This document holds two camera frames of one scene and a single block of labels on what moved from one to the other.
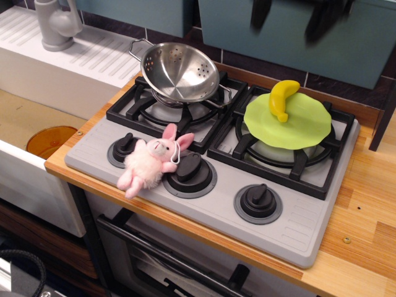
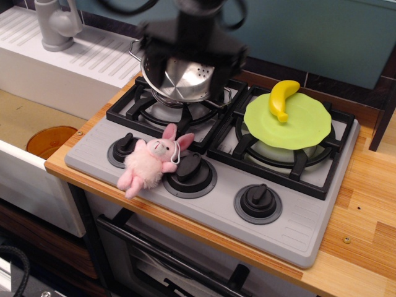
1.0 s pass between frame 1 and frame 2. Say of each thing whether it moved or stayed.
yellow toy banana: stayed
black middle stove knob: stayed
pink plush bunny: stayed
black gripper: moved
